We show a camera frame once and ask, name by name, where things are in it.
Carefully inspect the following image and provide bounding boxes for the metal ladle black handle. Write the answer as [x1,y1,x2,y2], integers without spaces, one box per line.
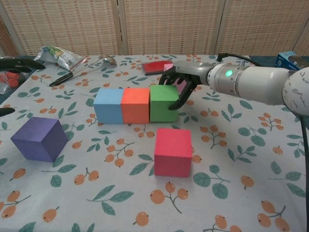
[49,55,118,87]

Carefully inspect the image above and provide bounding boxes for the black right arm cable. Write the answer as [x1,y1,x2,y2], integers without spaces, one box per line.
[216,53,309,201]

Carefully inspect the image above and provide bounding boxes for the green foam cube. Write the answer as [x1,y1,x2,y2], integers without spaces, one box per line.
[149,85,180,123]

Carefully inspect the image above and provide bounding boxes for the blue cookie box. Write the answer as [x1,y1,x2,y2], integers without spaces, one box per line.
[276,51,309,71]

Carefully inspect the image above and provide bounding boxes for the red foam cube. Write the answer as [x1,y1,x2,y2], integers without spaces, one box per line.
[154,128,193,178]

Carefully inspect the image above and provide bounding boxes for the orange foam cube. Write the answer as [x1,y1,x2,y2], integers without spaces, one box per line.
[120,87,151,125]

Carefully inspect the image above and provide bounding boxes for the bamboo folding screen panel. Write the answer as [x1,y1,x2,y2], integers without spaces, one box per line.
[119,0,223,56]
[216,0,302,57]
[0,0,123,56]
[295,26,309,56]

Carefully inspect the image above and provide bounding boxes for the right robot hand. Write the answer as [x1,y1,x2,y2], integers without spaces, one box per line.
[159,60,217,111]

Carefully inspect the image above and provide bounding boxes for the light pink foam cube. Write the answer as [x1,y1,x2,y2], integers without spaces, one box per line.
[163,63,188,94]

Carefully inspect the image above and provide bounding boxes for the plastic bag with red caps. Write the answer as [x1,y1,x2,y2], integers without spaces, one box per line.
[0,70,27,95]

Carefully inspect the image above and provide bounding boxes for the light blue foam cube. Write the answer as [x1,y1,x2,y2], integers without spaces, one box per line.
[93,88,124,125]

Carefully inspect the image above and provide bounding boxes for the red ink stamp pad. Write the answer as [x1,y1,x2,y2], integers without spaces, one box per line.
[141,60,174,75]

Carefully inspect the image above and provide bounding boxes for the crumpled snack bag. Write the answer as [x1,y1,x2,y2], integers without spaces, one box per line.
[33,45,90,73]

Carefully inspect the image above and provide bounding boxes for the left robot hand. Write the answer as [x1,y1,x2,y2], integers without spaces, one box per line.
[0,57,46,118]

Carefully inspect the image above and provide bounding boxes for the purple foam cube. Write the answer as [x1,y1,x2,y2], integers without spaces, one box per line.
[10,116,69,163]

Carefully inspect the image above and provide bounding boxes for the floral tablecloth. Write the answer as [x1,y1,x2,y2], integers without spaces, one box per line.
[0,54,309,232]

